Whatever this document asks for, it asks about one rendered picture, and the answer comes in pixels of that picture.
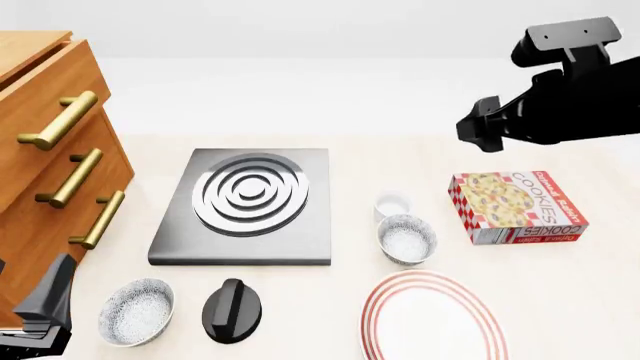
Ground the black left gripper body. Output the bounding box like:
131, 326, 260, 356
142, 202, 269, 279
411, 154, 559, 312
0, 318, 74, 360

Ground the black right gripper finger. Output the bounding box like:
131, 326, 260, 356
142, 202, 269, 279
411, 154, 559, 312
455, 115, 482, 147

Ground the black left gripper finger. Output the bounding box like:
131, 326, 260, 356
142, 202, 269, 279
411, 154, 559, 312
13, 252, 78, 328

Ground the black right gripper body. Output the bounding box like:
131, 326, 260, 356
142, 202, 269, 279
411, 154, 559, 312
473, 95, 504, 153

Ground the patterned black white bowl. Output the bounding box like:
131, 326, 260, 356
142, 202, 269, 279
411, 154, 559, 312
97, 277, 176, 348
376, 213, 438, 267

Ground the small white ramekin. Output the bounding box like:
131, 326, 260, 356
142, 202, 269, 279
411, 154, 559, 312
372, 190, 413, 223

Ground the flat grey plate on stalk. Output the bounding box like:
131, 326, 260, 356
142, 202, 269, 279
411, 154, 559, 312
523, 15, 623, 72

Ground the white plate with red rings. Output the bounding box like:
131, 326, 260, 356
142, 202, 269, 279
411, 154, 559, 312
360, 268, 510, 360

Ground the flat stove plate with rings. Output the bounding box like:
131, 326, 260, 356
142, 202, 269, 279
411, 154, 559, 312
147, 147, 333, 267

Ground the wooden cabinet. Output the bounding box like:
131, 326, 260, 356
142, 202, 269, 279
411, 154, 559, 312
0, 30, 135, 328

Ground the printed cookies box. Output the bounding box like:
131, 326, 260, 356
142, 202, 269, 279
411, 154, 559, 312
447, 170, 590, 246

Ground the round black stove knob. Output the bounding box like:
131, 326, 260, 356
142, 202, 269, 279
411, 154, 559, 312
201, 277, 263, 345

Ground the wooden drawer, slightly open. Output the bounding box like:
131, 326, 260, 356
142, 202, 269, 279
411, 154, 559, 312
0, 39, 112, 177

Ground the brass drawer handle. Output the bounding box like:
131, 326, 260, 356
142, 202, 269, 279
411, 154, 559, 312
68, 189, 127, 251
34, 147, 104, 210
16, 90, 99, 152

